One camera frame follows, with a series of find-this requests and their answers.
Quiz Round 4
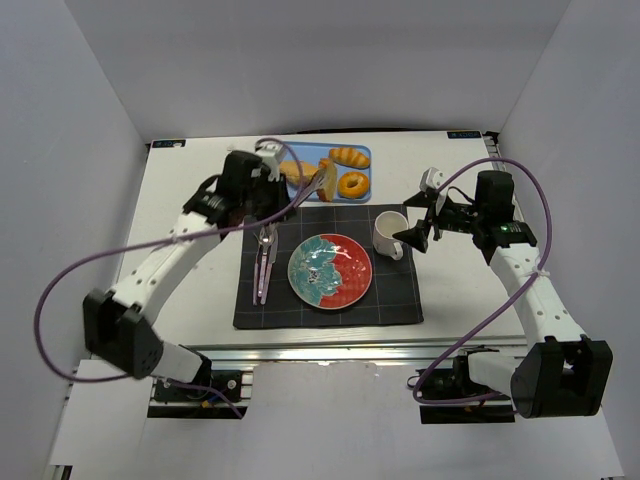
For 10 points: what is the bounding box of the white ceramic mug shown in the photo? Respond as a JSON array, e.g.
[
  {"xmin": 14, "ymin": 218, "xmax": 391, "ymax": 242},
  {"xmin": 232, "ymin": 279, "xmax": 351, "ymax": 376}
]
[{"xmin": 373, "ymin": 211, "xmax": 409, "ymax": 261}]

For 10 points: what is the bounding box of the brown cake slice bread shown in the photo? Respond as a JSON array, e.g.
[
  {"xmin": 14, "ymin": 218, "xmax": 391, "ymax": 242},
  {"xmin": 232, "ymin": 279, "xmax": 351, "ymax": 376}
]
[{"xmin": 316, "ymin": 158, "xmax": 338, "ymax": 202}]

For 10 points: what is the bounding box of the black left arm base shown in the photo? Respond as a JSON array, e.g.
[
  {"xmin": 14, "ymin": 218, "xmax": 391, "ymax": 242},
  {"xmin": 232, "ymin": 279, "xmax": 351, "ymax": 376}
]
[{"xmin": 147, "ymin": 369, "xmax": 253, "ymax": 420}]

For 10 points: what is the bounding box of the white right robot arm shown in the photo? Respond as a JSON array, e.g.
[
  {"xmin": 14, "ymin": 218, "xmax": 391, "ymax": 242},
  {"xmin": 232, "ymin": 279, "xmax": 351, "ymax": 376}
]
[{"xmin": 393, "ymin": 168, "xmax": 613, "ymax": 418}]

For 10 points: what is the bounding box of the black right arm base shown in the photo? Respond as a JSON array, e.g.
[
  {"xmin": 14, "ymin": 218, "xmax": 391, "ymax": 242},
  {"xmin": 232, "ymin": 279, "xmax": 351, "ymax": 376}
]
[{"xmin": 406, "ymin": 345, "xmax": 519, "ymax": 425}]

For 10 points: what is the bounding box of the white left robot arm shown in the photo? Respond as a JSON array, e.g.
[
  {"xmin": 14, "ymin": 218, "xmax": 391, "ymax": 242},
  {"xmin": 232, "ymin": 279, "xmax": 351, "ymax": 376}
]
[{"xmin": 83, "ymin": 142, "xmax": 290, "ymax": 385}]

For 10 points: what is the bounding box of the pale triangular scone bread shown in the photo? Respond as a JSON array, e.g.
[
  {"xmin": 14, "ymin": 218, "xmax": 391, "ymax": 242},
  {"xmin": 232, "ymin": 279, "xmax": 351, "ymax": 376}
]
[{"xmin": 279, "ymin": 161, "xmax": 319, "ymax": 186}]

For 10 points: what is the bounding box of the striped crescent roll bread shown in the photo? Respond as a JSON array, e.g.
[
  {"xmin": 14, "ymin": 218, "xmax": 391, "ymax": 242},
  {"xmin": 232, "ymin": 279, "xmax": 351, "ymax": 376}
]
[{"xmin": 329, "ymin": 146, "xmax": 370, "ymax": 169}]

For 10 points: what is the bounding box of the dark grid placemat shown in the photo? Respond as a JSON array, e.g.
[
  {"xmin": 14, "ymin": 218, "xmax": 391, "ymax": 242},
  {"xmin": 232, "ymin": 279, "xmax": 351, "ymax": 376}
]
[{"xmin": 233, "ymin": 204, "xmax": 423, "ymax": 330}]

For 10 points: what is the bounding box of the orange glazed donut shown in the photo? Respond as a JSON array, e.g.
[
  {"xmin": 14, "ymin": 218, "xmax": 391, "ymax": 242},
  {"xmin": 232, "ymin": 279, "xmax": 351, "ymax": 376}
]
[{"xmin": 337, "ymin": 171, "xmax": 370, "ymax": 200}]

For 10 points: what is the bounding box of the blue plastic tray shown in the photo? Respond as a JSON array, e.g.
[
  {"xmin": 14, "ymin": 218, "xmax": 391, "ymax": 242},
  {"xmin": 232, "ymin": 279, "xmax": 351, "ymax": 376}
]
[{"xmin": 282, "ymin": 142, "xmax": 373, "ymax": 204}]

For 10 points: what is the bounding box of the red and teal plate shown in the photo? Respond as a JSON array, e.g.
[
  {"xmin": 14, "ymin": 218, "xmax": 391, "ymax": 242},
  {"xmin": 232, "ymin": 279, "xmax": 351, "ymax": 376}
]
[{"xmin": 287, "ymin": 234, "xmax": 373, "ymax": 310}]

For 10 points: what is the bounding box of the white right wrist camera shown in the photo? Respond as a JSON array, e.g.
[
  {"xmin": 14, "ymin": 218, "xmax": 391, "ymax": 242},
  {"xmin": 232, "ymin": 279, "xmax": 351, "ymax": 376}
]
[{"xmin": 419, "ymin": 167, "xmax": 445, "ymax": 193}]

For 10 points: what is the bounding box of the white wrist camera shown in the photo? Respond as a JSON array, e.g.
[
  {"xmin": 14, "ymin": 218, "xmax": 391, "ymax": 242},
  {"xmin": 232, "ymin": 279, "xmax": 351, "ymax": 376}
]
[
  {"xmin": 255, "ymin": 141, "xmax": 285, "ymax": 182},
  {"xmin": 419, "ymin": 167, "xmax": 445, "ymax": 193}
]

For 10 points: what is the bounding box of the pink handled spoon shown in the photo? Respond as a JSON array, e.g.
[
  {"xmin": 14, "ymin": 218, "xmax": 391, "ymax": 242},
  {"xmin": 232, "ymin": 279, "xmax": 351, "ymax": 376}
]
[{"xmin": 256, "ymin": 224, "xmax": 277, "ymax": 304}]

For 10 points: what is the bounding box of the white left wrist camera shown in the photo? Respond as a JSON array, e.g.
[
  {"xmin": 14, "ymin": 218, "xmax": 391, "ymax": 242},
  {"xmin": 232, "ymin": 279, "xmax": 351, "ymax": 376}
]
[{"xmin": 255, "ymin": 141, "xmax": 285, "ymax": 182}]

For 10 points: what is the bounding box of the pink handled knife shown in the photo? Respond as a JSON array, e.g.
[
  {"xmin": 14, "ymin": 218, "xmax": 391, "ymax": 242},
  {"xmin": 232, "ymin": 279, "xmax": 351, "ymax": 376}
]
[{"xmin": 259, "ymin": 232, "xmax": 278, "ymax": 305}]

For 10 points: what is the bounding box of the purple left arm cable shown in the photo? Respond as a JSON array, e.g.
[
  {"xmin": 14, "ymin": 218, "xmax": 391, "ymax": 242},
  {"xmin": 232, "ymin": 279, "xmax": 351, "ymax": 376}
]
[{"xmin": 33, "ymin": 137, "xmax": 332, "ymax": 419}]

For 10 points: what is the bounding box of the aluminium frame rail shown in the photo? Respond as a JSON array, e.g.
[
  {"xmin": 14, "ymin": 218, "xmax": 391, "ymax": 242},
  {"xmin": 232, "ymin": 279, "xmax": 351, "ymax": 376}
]
[{"xmin": 89, "ymin": 342, "xmax": 531, "ymax": 366}]

